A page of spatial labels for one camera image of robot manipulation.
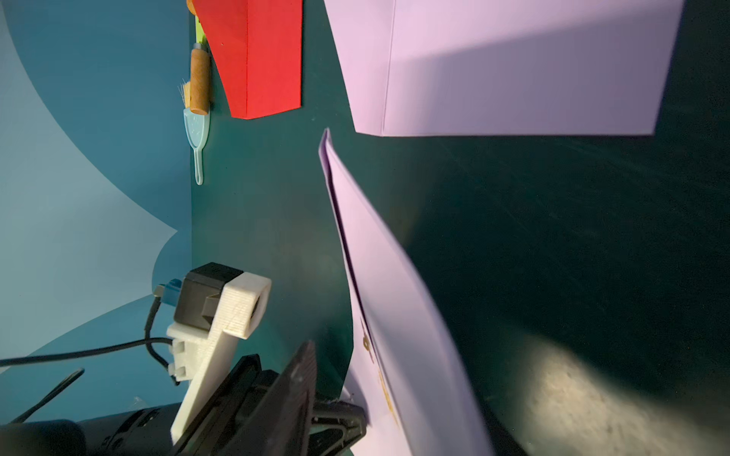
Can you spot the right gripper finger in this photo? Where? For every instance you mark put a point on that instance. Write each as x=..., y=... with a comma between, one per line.
x=276, y=419

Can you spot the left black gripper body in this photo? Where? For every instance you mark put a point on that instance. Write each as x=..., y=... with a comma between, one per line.
x=214, y=425

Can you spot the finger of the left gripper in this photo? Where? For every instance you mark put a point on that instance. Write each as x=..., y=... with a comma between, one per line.
x=336, y=427

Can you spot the lilac envelope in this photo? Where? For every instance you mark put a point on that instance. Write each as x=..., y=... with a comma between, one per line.
x=505, y=68
x=405, y=371

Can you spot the red envelope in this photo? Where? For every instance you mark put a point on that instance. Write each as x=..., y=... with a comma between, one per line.
x=257, y=49

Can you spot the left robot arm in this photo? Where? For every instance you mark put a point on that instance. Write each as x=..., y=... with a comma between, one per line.
x=144, y=432

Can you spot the blue toy brush dustpan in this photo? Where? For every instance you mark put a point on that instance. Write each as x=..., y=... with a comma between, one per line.
x=197, y=131

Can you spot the green toy rake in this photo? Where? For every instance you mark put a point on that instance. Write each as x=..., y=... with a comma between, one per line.
x=198, y=98

